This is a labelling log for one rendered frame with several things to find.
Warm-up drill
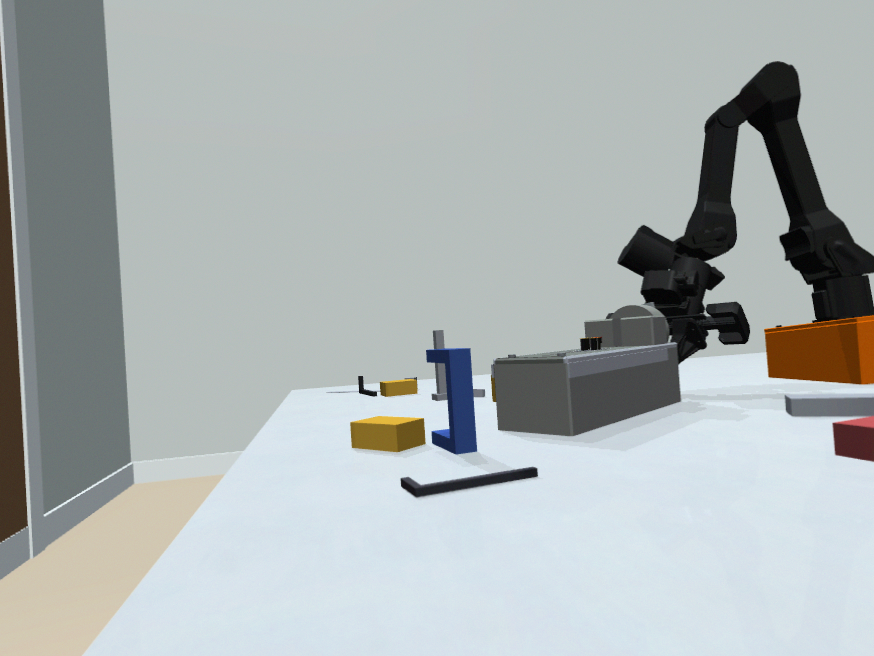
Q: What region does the red rectangular block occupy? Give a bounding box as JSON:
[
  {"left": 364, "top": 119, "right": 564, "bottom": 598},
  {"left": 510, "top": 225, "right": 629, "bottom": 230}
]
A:
[{"left": 832, "top": 416, "right": 874, "bottom": 462}]

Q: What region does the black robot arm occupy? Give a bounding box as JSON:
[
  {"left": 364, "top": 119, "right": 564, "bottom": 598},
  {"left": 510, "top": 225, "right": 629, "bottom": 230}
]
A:
[{"left": 617, "top": 61, "right": 874, "bottom": 323}]

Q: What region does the blue c-clamp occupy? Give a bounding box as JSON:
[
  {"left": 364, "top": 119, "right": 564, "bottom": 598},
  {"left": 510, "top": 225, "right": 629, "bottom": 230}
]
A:
[{"left": 426, "top": 330, "right": 477, "bottom": 455}]

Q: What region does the dark grey l-shaped bar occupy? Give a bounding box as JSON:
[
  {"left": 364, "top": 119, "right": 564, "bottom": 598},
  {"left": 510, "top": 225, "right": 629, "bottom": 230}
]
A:
[{"left": 400, "top": 467, "right": 538, "bottom": 498}]

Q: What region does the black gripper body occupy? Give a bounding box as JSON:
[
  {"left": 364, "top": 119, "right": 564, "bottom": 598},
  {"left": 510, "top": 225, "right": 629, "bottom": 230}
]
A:
[{"left": 654, "top": 284, "right": 750, "bottom": 345}]

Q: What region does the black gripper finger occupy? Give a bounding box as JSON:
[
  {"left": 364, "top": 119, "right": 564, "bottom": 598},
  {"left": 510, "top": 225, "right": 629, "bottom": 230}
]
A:
[{"left": 670, "top": 318, "right": 707, "bottom": 364}]

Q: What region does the black flat bar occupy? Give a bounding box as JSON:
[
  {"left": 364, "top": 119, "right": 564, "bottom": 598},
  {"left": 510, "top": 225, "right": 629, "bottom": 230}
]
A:
[{"left": 358, "top": 376, "right": 377, "bottom": 397}]

